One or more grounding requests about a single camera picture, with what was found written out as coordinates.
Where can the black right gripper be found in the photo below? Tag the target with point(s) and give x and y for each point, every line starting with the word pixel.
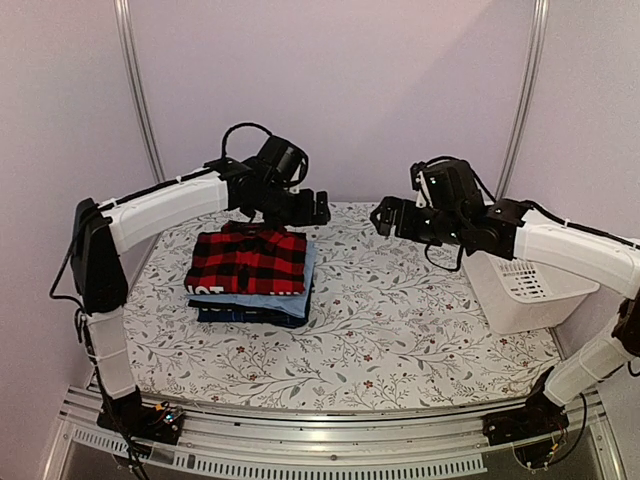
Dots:
pixel 389 207

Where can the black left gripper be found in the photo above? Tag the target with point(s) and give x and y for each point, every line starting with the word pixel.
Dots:
pixel 306 216

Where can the red black plaid shirt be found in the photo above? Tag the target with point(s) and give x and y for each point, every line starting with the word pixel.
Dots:
pixel 248 259

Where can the light blue shirt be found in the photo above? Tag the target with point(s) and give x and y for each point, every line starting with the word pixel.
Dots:
pixel 294 304

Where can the dark navy shirt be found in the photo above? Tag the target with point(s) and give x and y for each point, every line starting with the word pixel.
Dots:
pixel 227 313

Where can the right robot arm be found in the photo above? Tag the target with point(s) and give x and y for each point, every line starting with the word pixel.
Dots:
pixel 454 207

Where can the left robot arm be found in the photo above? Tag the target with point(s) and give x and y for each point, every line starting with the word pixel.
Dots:
pixel 267 183

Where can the floral patterned table mat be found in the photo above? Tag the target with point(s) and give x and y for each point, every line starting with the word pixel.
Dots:
pixel 391 326

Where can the white plastic basket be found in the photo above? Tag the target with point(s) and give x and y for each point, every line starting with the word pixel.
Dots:
pixel 518 296

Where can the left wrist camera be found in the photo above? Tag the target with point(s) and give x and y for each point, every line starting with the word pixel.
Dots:
pixel 299 176

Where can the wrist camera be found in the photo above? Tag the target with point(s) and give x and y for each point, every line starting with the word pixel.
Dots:
pixel 417 180
pixel 299 176

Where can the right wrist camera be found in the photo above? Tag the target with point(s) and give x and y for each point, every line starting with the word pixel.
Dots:
pixel 417 180

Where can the aluminium front rail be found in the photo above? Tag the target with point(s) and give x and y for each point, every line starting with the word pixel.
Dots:
pixel 234 442

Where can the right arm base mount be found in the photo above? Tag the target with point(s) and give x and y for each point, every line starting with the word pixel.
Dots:
pixel 525 422

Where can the right aluminium frame post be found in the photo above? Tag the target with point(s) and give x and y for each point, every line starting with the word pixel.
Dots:
pixel 532 64

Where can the aluminium frame post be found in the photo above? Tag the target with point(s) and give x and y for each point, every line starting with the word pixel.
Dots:
pixel 532 64
pixel 134 77

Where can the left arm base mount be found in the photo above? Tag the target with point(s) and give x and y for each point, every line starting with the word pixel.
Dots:
pixel 160 423

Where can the left aluminium frame post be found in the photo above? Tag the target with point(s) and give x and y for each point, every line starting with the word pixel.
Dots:
pixel 134 77

